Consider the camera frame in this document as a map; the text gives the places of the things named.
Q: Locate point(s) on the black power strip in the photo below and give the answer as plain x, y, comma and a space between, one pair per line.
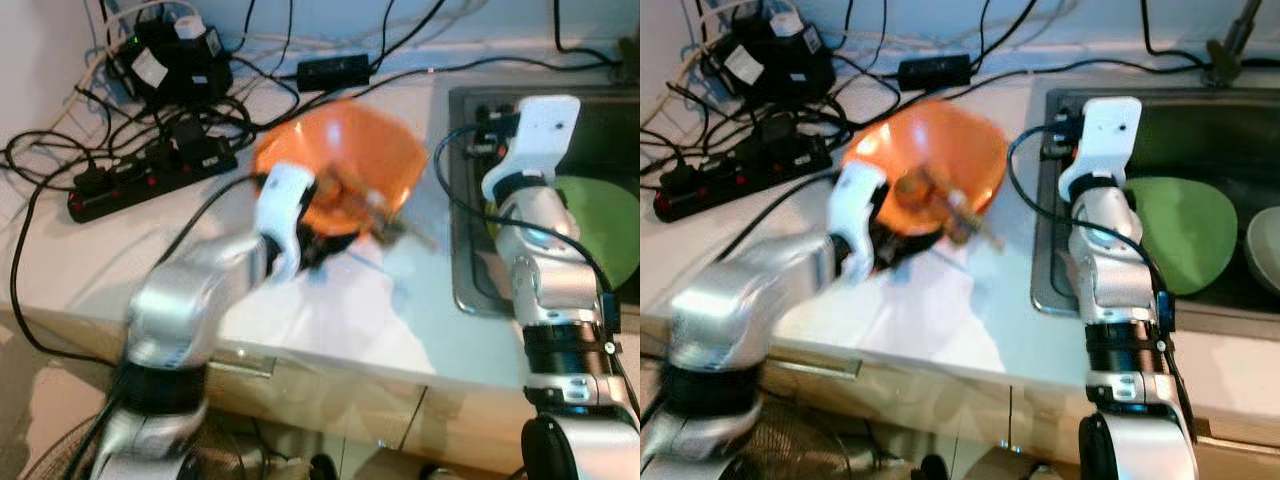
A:
150, 180
740, 180

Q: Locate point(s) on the white bowl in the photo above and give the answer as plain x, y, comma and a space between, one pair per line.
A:
1265, 250

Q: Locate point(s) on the green plastic plate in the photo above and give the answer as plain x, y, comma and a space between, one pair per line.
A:
600, 230
1185, 235

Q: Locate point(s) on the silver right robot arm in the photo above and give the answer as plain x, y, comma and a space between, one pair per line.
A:
540, 270
1110, 270

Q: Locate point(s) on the black power adapter brick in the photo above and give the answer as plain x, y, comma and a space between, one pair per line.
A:
335, 72
935, 70

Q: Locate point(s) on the white kitchen base cabinet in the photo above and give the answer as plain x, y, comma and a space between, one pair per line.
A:
330, 410
950, 410

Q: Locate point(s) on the orange plastic bowl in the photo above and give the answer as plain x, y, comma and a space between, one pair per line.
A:
960, 140
370, 140

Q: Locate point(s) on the stainless steel sink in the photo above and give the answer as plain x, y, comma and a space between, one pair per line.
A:
1045, 280
462, 270

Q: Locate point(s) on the metal sink faucet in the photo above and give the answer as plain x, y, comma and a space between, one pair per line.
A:
1225, 55
628, 60

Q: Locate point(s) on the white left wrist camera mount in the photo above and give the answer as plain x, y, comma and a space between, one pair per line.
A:
283, 200
860, 200

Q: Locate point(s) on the black charger with white label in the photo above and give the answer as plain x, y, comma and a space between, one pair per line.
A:
180, 65
775, 60

